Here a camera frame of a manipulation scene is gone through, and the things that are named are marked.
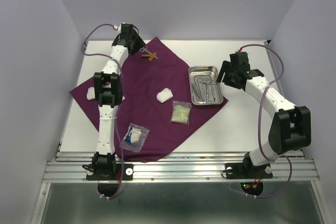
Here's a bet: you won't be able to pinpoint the blue-white gauze packet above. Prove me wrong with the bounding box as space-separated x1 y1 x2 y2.
120 123 150 153

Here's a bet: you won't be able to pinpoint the green-white sealed packet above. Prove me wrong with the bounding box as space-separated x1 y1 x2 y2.
170 101 192 125

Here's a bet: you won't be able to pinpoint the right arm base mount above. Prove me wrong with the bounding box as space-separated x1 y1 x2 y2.
221 153 273 197

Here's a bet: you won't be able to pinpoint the steel hemostat forceps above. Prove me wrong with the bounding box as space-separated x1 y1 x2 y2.
197 77 208 103

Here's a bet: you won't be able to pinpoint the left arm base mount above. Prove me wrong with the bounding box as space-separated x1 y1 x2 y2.
82 152 134 200

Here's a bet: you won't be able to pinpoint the aluminium front rail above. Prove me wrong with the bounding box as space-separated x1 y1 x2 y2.
42 151 320 183

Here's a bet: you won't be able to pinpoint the small steel scissors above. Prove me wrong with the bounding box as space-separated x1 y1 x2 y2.
140 46 152 55

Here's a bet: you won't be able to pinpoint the steel tweezers pair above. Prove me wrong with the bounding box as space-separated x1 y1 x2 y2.
191 83 198 103

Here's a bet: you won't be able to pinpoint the white folded gauze pad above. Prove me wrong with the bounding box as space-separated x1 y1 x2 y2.
156 88 173 103

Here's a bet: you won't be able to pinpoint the purple cloth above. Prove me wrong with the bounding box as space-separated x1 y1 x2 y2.
61 38 230 162

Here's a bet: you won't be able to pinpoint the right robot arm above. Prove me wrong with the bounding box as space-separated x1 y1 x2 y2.
217 52 311 177

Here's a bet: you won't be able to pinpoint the white gauze square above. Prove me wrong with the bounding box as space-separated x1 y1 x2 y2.
86 87 95 101

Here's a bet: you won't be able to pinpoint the steel instrument tray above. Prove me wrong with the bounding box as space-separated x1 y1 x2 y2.
188 66 224 105

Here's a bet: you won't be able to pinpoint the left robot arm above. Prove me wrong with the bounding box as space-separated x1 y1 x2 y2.
92 23 145 179

